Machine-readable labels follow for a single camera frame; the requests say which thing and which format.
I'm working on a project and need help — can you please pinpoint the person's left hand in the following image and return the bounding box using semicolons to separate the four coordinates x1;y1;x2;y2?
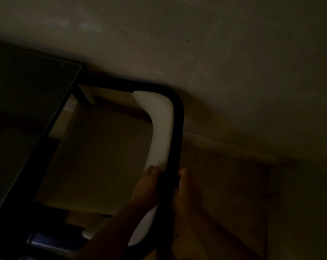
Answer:
129;165;161;211

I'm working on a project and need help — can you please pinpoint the person's right hand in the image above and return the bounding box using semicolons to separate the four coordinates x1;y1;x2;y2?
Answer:
172;168;208;223

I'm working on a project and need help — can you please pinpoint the white plastic armrest pad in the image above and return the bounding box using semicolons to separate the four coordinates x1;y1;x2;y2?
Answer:
127;90;175;247

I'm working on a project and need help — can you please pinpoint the black tubular frame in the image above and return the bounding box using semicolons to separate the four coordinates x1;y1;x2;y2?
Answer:
71;74;184;260

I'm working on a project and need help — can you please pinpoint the person's right forearm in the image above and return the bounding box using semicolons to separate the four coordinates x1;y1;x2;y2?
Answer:
171;211;265;260

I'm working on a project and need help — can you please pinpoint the person's left forearm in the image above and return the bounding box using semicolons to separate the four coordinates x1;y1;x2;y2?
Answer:
71;199;159;260

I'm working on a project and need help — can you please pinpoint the bluish grey low panel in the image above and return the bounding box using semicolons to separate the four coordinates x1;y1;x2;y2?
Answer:
27;232;86;251

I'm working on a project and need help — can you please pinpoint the dark glass panel black edge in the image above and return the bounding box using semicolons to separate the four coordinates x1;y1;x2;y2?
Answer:
0;40;83;260

